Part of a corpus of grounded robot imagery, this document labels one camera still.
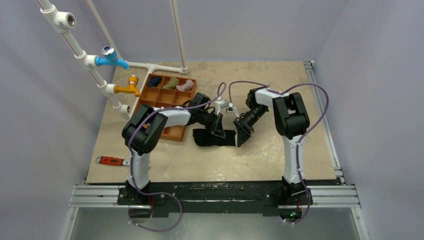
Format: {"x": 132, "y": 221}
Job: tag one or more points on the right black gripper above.
{"x": 242, "y": 125}

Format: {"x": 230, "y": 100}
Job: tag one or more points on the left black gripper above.
{"x": 216, "y": 127}

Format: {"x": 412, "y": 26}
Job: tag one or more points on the black underwear white waistband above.
{"x": 202, "y": 138}

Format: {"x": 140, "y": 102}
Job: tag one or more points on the orange compartment tray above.
{"x": 159, "y": 97}

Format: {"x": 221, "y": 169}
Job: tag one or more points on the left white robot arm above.
{"x": 144, "y": 129}

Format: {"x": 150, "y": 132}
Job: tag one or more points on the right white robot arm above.
{"x": 291, "y": 121}

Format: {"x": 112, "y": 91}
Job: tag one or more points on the rolled pink underwear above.
{"x": 186, "y": 86}

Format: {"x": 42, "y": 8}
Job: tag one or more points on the rolled olive green underwear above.
{"x": 171, "y": 84}

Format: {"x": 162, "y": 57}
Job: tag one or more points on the rolled navy blue underwear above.
{"x": 154, "y": 81}

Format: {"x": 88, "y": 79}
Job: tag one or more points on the orange plastic faucet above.
{"x": 131, "y": 88}

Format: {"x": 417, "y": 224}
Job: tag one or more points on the blue plastic faucet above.
{"x": 110, "y": 58}

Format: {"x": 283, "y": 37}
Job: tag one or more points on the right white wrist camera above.
{"x": 232, "y": 110}

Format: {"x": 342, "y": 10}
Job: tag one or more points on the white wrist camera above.
{"x": 232, "y": 110}
{"x": 219, "y": 105}

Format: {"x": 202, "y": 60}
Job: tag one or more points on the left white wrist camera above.
{"x": 219, "y": 105}

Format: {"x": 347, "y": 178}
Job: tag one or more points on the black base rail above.
{"x": 270, "y": 198}

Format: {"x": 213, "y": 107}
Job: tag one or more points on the aluminium frame rails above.
{"x": 325, "y": 193}

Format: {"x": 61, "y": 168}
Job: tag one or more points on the red handled adjustable wrench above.
{"x": 112, "y": 161}

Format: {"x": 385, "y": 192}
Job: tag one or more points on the white pvc pipe frame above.
{"x": 63, "y": 22}

